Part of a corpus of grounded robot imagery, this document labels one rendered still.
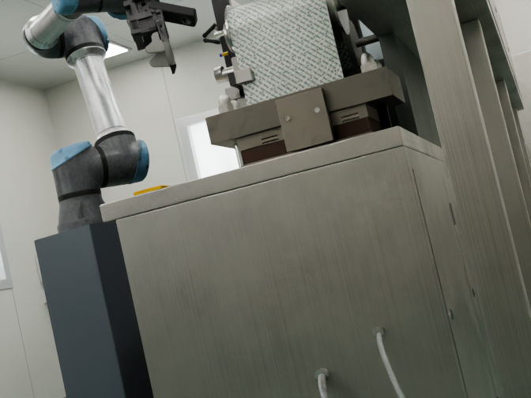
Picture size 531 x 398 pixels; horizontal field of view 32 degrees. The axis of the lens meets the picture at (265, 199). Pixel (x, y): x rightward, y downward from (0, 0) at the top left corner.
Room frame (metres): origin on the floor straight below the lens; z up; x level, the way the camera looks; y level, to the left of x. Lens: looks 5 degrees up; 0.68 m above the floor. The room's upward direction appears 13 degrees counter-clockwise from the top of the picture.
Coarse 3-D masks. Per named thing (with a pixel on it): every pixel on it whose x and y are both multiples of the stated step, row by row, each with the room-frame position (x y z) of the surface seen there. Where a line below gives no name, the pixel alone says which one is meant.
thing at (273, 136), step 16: (336, 112) 1.89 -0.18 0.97; (352, 112) 1.88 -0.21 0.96; (368, 112) 1.88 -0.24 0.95; (336, 128) 1.89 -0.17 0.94; (352, 128) 1.88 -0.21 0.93; (368, 128) 1.87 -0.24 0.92; (240, 144) 1.95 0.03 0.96; (256, 144) 1.94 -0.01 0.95; (272, 144) 1.93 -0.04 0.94; (256, 160) 1.95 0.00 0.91
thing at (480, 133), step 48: (432, 0) 1.25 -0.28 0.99; (432, 48) 1.26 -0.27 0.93; (480, 48) 2.11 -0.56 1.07; (432, 96) 1.26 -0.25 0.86; (480, 96) 2.12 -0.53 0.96; (480, 144) 1.25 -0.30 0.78; (480, 192) 1.25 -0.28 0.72; (528, 192) 3.11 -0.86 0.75; (480, 240) 1.26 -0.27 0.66; (528, 240) 2.11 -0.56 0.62; (480, 288) 1.26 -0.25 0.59; (528, 288) 2.12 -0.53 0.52; (528, 336) 1.25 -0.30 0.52; (528, 384) 1.25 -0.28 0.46
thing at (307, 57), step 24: (312, 24) 2.08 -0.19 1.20; (240, 48) 2.13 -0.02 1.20; (264, 48) 2.12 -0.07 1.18; (288, 48) 2.10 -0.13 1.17; (312, 48) 2.08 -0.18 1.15; (336, 48) 2.07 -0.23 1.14; (264, 72) 2.12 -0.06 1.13; (288, 72) 2.10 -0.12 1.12; (312, 72) 2.09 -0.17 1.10; (336, 72) 2.07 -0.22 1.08; (264, 96) 2.12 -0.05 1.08
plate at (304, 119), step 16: (304, 96) 1.87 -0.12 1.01; (320, 96) 1.87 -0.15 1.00; (288, 112) 1.89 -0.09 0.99; (304, 112) 1.88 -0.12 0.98; (320, 112) 1.87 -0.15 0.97; (288, 128) 1.89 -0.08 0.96; (304, 128) 1.88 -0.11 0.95; (320, 128) 1.87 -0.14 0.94; (288, 144) 1.89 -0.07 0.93; (304, 144) 1.88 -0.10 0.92; (320, 144) 1.88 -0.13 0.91
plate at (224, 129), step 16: (352, 80) 1.86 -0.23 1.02; (368, 80) 1.86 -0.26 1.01; (384, 80) 1.85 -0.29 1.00; (288, 96) 1.90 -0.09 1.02; (336, 96) 1.88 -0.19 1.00; (352, 96) 1.87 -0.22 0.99; (368, 96) 1.86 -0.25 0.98; (384, 96) 1.85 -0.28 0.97; (400, 96) 1.94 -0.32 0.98; (224, 112) 1.95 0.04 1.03; (240, 112) 1.94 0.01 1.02; (256, 112) 1.93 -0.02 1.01; (272, 112) 1.92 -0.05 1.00; (208, 128) 1.96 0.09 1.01; (224, 128) 1.95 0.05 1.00; (240, 128) 1.94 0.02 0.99; (256, 128) 1.93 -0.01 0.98; (272, 128) 1.92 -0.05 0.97; (224, 144) 1.99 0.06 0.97
